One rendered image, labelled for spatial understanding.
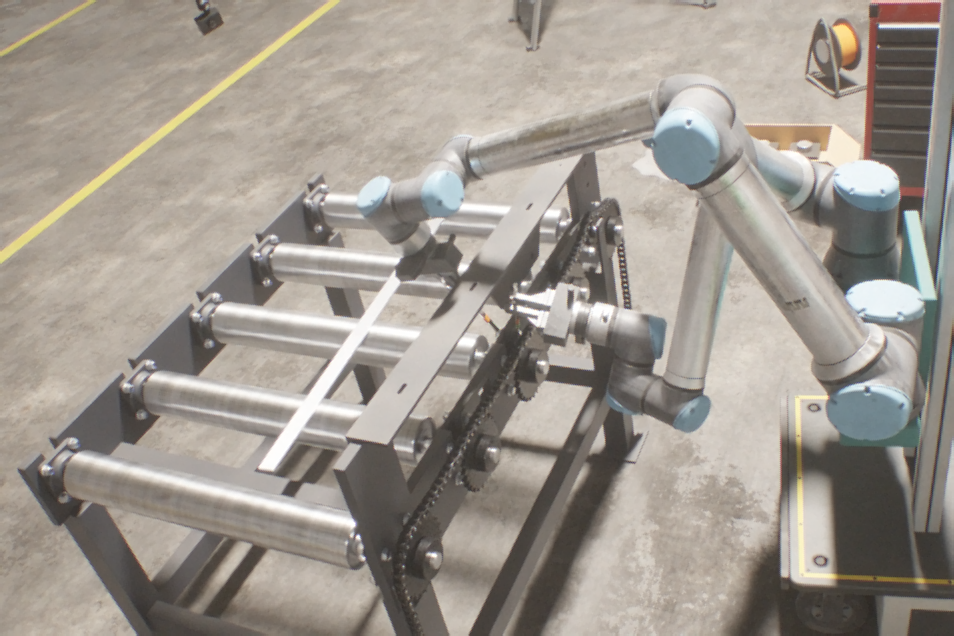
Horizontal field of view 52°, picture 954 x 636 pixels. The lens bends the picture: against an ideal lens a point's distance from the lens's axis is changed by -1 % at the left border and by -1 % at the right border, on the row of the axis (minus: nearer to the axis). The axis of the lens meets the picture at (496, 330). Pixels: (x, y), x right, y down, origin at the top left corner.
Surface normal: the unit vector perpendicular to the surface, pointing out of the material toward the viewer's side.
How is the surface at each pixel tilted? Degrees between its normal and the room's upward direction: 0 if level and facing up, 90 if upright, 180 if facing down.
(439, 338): 0
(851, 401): 94
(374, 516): 90
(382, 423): 0
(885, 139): 90
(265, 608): 0
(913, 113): 90
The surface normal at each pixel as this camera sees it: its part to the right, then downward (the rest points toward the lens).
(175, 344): 0.90, 0.11
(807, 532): -0.18, -0.78
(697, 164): -0.46, 0.51
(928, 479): -0.21, 0.62
